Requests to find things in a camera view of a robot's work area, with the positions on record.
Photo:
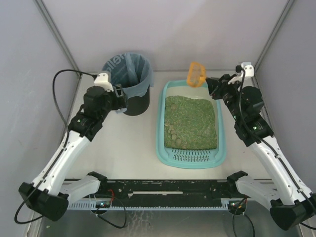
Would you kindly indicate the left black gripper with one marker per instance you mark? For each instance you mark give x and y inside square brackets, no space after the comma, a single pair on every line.
[119,96]

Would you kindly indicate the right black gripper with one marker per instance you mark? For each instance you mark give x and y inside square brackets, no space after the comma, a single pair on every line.
[214,87]

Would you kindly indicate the orange litter scoop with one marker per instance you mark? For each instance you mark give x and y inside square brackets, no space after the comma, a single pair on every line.
[196,75]

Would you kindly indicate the teal litter box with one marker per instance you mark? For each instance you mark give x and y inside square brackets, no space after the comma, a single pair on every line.
[190,159]

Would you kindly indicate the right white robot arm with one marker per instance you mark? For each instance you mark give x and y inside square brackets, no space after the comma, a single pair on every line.
[292,202]

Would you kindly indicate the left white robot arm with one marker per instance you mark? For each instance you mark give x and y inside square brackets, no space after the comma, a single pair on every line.
[46,194]

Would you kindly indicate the green cat litter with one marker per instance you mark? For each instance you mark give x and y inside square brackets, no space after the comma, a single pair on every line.
[189,124]

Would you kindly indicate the black trash bin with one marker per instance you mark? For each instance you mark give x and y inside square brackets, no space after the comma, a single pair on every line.
[138,105]

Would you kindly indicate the blue plastic bin liner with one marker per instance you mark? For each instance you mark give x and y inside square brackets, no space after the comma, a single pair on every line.
[133,71]

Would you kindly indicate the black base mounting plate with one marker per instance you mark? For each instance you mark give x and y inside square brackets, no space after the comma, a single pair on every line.
[160,191]

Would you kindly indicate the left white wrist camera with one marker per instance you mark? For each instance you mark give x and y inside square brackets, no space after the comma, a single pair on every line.
[103,79]

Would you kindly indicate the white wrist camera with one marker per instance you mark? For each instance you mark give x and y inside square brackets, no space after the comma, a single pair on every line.
[103,79]
[244,71]

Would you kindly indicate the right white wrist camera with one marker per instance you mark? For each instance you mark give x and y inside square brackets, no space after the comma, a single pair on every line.
[244,71]

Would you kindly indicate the blue slotted cable duct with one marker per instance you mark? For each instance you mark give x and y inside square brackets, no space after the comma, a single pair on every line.
[105,204]

